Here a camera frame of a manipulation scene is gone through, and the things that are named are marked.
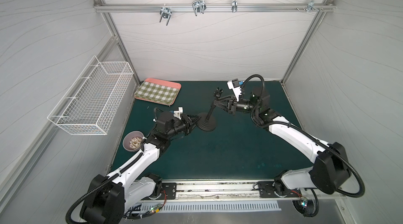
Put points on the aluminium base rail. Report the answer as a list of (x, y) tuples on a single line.
[(217, 190)]

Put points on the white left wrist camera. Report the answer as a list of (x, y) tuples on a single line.
[(178, 113)]

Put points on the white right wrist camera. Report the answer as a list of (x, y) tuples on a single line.
[(235, 87)]

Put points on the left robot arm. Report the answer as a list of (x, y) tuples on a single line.
[(110, 197)]

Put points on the metal hook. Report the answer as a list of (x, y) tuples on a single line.
[(310, 7), (165, 13), (199, 6), (234, 6)]

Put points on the pink plastic tray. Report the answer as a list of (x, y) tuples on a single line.
[(158, 91)]

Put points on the grey bowl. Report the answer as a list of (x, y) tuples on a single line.
[(132, 142)]

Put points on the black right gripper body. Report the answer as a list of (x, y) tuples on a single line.
[(231, 106)]

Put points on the aluminium crossbar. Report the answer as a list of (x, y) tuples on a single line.
[(211, 8)]

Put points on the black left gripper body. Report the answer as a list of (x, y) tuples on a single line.
[(186, 124)]

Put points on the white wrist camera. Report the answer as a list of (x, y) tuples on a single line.
[(178, 113), (235, 87)]

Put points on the white wire basket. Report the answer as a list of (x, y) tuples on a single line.
[(91, 103)]

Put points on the black microphone stand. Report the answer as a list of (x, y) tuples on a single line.
[(206, 121)]

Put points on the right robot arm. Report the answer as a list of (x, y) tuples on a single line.
[(328, 171)]

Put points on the green white checkered cloth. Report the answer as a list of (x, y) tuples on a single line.
[(156, 93)]

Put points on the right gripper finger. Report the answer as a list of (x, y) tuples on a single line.
[(223, 99), (227, 107)]

